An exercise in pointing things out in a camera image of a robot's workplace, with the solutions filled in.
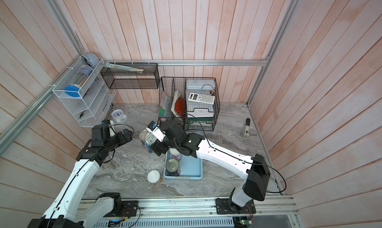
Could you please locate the silver can blue yellow label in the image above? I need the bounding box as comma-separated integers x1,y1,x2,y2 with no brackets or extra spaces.
145,132,157,153

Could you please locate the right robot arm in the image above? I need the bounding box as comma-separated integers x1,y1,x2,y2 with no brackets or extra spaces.
146,119,271,207

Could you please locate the white lid yellow can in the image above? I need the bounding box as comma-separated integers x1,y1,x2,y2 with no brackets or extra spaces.
147,170,162,186

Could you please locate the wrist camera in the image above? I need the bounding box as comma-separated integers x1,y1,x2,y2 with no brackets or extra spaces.
146,121,166,142
101,119,115,137

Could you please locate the black mesh wall basket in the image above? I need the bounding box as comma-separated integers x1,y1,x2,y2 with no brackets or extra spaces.
100,62,160,89

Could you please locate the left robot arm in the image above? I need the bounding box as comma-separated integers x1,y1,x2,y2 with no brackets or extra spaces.
28,123,134,228

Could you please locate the white calculator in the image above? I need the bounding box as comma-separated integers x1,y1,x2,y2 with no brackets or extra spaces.
188,93,215,105

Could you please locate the light blue plastic basket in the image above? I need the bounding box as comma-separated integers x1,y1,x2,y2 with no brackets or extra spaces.
164,151,203,180

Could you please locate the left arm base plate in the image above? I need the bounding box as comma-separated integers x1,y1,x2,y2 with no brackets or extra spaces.
104,201,138,218

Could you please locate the blue lid clear tube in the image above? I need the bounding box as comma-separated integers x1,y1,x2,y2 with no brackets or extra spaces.
64,65,93,98

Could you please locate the white storage box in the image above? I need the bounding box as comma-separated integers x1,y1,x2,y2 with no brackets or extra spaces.
186,78,216,90

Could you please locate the black wire desk organizer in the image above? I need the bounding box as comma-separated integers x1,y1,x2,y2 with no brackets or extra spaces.
158,77,220,131

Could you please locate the grey blue round disc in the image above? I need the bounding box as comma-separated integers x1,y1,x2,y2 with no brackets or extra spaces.
84,52,99,69

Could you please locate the white lid red can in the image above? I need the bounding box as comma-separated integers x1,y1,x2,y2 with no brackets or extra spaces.
169,148,183,162

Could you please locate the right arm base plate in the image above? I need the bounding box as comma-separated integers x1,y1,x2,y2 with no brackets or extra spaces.
215,198,256,215

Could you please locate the green white ruler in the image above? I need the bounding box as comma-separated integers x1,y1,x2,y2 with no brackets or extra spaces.
104,62,144,73

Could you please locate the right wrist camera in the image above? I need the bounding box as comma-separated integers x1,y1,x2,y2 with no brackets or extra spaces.
146,121,166,142

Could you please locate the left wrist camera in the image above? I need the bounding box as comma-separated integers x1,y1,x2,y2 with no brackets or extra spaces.
101,119,115,137

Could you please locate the white wire wall shelf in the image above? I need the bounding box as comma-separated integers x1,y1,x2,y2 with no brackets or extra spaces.
53,58,115,128

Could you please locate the silver can dark label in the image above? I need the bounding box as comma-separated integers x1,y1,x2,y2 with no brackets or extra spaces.
166,158,181,176

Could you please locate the small white alarm clock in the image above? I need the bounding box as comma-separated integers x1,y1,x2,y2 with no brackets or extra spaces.
111,109,127,123

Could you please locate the red booklet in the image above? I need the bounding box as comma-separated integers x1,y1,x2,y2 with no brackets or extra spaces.
174,97,185,117

